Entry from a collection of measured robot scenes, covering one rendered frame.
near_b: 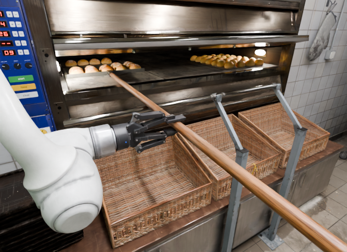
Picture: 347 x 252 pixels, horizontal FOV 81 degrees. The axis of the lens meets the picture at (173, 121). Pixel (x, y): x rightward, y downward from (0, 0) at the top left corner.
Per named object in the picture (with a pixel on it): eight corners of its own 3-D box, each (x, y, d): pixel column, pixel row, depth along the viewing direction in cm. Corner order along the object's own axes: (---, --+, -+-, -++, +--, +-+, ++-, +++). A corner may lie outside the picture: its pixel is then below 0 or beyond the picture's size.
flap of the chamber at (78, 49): (54, 50, 83) (56, 56, 100) (309, 41, 162) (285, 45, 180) (53, 44, 82) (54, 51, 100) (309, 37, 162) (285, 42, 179)
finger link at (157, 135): (135, 137, 60) (135, 142, 60) (168, 135, 65) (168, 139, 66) (131, 132, 63) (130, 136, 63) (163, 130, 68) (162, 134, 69)
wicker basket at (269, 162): (173, 160, 154) (173, 127, 143) (228, 141, 180) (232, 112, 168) (215, 203, 115) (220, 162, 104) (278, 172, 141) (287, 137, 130)
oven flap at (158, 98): (74, 139, 114) (66, 103, 112) (280, 94, 193) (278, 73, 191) (74, 139, 110) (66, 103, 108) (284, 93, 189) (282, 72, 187)
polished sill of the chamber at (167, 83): (64, 98, 110) (62, 91, 108) (279, 69, 190) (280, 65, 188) (65, 101, 105) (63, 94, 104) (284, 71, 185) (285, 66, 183)
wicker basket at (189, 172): (93, 185, 129) (85, 147, 118) (171, 160, 154) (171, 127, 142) (111, 252, 90) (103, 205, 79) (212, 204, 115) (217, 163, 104)
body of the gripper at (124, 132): (108, 120, 60) (138, 114, 64) (111, 145, 63) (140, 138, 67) (114, 130, 54) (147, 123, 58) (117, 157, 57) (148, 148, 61)
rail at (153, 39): (53, 44, 82) (53, 45, 84) (309, 37, 162) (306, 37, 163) (51, 38, 82) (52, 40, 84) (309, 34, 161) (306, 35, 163)
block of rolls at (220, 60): (188, 60, 218) (188, 55, 216) (222, 58, 240) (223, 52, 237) (227, 69, 170) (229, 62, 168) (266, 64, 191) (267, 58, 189)
